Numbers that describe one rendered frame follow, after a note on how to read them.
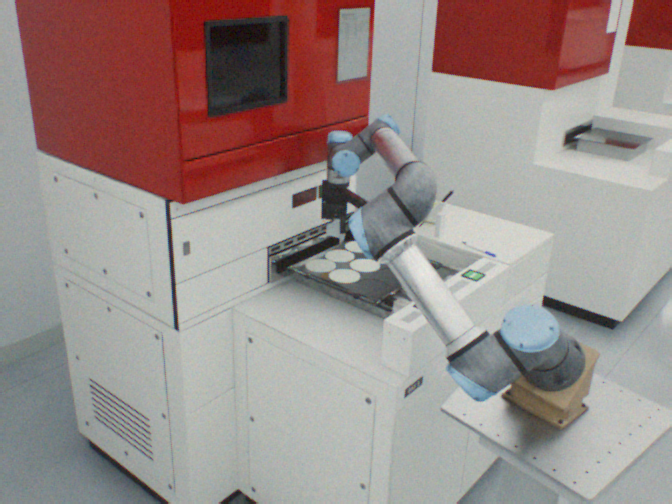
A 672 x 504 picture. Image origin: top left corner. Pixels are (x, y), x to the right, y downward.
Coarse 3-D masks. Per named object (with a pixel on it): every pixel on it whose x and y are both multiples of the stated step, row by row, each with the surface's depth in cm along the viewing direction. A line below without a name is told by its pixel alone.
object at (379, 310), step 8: (296, 280) 228; (304, 280) 225; (312, 280) 223; (312, 288) 224; (320, 288) 221; (328, 288) 219; (336, 296) 218; (344, 296) 215; (352, 296) 214; (352, 304) 214; (360, 304) 212; (368, 304) 210; (376, 312) 209; (384, 312) 206
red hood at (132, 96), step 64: (64, 0) 184; (128, 0) 166; (192, 0) 161; (256, 0) 176; (320, 0) 195; (64, 64) 194; (128, 64) 174; (192, 64) 166; (256, 64) 184; (320, 64) 203; (64, 128) 204; (128, 128) 183; (192, 128) 172; (256, 128) 190; (320, 128) 212; (192, 192) 178
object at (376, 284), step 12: (348, 240) 242; (324, 252) 232; (360, 252) 233; (300, 264) 222; (336, 264) 223; (348, 264) 223; (384, 264) 224; (432, 264) 226; (324, 276) 215; (360, 276) 216; (372, 276) 216; (384, 276) 216; (348, 288) 208; (360, 288) 208; (372, 288) 208; (384, 288) 209; (396, 288) 209
